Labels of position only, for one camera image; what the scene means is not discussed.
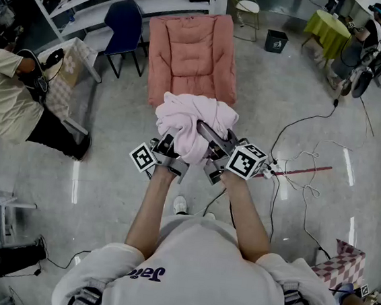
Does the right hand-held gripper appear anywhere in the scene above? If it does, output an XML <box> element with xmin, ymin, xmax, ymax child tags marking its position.
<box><xmin>190</xmin><ymin>120</ymin><xmax>271</xmax><ymax>191</ymax></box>

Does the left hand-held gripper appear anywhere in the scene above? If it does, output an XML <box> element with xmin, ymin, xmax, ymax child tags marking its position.
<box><xmin>126</xmin><ymin>128</ymin><xmax>193</xmax><ymax>185</ymax></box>

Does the pink cloth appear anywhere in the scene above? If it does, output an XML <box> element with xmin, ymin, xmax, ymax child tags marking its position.
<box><xmin>150</xmin><ymin>90</ymin><xmax>242</xmax><ymax>170</ymax></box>

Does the salmon pink cushioned armchair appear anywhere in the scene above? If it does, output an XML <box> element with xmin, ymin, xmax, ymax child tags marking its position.
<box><xmin>140</xmin><ymin>7</ymin><xmax>246</xmax><ymax>116</ymax></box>

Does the person's right forearm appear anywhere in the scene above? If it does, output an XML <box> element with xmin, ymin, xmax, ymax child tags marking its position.
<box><xmin>211</xmin><ymin>170</ymin><xmax>280</xmax><ymax>265</ymax></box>

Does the person's left forearm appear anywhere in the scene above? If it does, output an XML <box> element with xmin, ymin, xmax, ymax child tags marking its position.
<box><xmin>123</xmin><ymin>162</ymin><xmax>183</xmax><ymax>263</ymax></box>

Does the white power strip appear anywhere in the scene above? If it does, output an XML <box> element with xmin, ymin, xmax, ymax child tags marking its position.
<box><xmin>260</xmin><ymin>158</ymin><xmax>280</xmax><ymax>181</ymax></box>

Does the red floor tape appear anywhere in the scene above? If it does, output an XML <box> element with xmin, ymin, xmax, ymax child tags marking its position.
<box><xmin>254</xmin><ymin>158</ymin><xmax>333</xmax><ymax>186</ymax></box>

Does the dark green bin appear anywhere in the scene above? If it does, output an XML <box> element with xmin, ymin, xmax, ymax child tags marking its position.
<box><xmin>263</xmin><ymin>28</ymin><xmax>290</xmax><ymax>55</ymax></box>

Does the table with checked flower cloth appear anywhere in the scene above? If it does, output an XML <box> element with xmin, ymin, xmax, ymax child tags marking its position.
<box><xmin>29</xmin><ymin>33</ymin><xmax>107</xmax><ymax>136</ymax></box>

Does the blue chair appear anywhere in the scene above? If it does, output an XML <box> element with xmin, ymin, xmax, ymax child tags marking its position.
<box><xmin>98</xmin><ymin>0</ymin><xmax>153</xmax><ymax>82</ymax></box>

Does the person's white t-shirt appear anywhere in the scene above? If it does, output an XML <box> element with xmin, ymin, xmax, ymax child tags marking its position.
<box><xmin>50</xmin><ymin>201</ymin><xmax>345</xmax><ymax>305</ymax></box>

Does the table with green cloth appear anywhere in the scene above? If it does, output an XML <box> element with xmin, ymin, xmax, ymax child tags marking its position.
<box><xmin>300</xmin><ymin>8</ymin><xmax>355</xmax><ymax>64</ymax></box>

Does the white shelf unit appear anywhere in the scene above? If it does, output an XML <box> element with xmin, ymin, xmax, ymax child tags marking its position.
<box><xmin>11</xmin><ymin>0</ymin><xmax>218</xmax><ymax>57</ymax></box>

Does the pink checked box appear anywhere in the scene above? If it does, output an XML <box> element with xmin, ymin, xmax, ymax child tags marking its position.
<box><xmin>309</xmin><ymin>236</ymin><xmax>369</xmax><ymax>293</ymax></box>

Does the black cable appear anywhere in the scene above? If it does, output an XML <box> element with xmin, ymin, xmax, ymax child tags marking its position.
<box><xmin>269</xmin><ymin>89</ymin><xmax>341</xmax><ymax>164</ymax></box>

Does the white cable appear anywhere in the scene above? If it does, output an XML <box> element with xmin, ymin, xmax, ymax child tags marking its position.
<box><xmin>269</xmin><ymin>135</ymin><xmax>355</xmax><ymax>260</ymax></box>

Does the green wire chair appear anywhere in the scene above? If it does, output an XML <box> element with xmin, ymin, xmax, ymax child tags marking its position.
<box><xmin>223</xmin><ymin>0</ymin><xmax>263</xmax><ymax>43</ymax></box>

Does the grey harness strap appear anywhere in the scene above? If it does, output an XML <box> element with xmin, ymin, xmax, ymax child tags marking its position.
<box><xmin>68</xmin><ymin>277</ymin><xmax>107</xmax><ymax>305</ymax></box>
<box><xmin>279</xmin><ymin>280</ymin><xmax>310</xmax><ymax>305</ymax></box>

